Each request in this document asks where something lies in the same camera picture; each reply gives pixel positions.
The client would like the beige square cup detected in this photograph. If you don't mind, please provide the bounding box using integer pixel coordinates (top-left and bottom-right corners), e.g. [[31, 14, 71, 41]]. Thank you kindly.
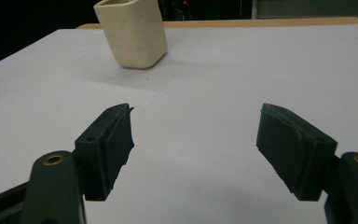
[[93, 0, 169, 70]]

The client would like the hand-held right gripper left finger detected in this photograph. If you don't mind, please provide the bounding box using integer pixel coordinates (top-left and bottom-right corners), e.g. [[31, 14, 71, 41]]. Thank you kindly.
[[20, 103, 135, 224]]

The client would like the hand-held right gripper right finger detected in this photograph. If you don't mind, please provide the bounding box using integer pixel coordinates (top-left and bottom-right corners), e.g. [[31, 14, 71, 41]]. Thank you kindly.
[[255, 103, 358, 224]]

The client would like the black computer tower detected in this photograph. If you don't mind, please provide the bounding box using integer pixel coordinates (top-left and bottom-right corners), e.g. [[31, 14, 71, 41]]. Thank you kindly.
[[159, 0, 201, 21]]

